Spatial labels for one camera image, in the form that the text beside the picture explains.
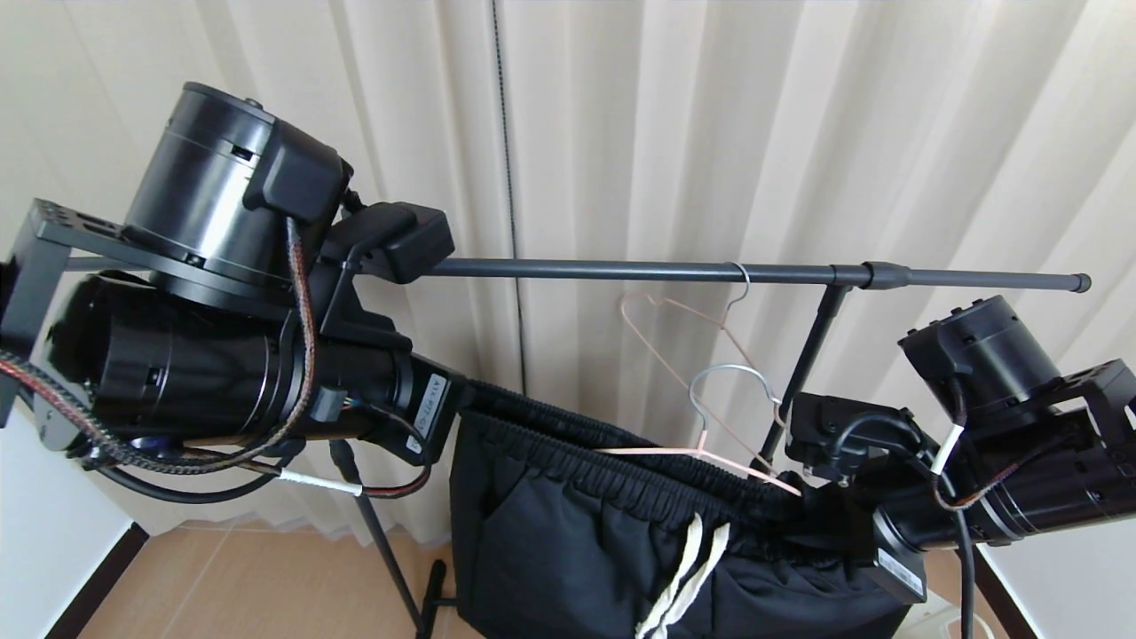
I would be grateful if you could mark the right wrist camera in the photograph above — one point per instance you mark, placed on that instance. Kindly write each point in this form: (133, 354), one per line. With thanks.
(825, 435)

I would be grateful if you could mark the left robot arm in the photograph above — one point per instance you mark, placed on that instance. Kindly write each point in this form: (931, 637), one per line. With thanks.
(204, 177)

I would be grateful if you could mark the black clothes rack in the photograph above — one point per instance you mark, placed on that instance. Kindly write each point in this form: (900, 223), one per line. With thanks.
(621, 269)

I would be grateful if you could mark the pink clothes hanger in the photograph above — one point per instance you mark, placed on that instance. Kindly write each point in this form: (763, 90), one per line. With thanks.
(657, 451)
(692, 311)

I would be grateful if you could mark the white laundry basket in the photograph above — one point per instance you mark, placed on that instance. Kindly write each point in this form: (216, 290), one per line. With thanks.
(932, 623)

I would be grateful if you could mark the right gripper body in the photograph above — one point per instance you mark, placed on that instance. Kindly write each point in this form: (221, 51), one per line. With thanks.
(1021, 497)

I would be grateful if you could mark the black garment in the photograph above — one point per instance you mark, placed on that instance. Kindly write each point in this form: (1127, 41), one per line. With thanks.
(577, 550)

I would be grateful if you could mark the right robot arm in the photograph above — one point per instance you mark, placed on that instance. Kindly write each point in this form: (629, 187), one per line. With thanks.
(985, 355)

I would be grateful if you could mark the beige curtain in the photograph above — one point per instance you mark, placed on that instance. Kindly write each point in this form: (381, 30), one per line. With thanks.
(621, 133)

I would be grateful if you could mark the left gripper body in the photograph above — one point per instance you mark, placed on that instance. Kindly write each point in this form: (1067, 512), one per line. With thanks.
(213, 382)

